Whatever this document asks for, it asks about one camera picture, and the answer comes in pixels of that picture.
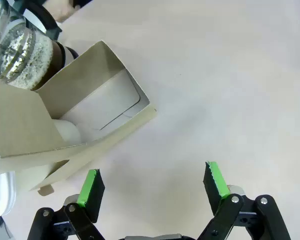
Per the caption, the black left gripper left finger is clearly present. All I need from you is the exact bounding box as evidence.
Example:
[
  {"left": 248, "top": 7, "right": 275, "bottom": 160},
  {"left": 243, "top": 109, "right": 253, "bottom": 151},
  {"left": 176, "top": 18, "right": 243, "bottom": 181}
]
[{"left": 27, "top": 168, "right": 106, "bottom": 240}]

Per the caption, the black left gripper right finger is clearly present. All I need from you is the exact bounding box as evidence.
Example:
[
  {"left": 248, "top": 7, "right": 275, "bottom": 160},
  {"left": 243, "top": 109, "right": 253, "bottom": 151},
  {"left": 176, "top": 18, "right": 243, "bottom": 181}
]
[{"left": 197, "top": 161, "right": 292, "bottom": 240}]

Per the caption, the clear glass pitcher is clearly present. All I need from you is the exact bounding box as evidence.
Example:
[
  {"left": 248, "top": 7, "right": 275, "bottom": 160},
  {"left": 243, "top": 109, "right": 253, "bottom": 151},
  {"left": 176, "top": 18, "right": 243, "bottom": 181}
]
[{"left": 0, "top": 0, "right": 63, "bottom": 91}]

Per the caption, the white paper cup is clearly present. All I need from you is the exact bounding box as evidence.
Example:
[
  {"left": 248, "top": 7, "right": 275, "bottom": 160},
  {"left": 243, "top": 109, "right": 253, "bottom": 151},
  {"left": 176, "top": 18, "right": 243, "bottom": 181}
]
[{"left": 53, "top": 119, "right": 82, "bottom": 145}]

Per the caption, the person's hand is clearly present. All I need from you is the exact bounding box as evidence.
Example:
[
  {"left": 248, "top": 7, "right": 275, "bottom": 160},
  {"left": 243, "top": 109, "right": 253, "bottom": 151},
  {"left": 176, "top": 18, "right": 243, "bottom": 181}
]
[{"left": 49, "top": 0, "right": 81, "bottom": 23}]

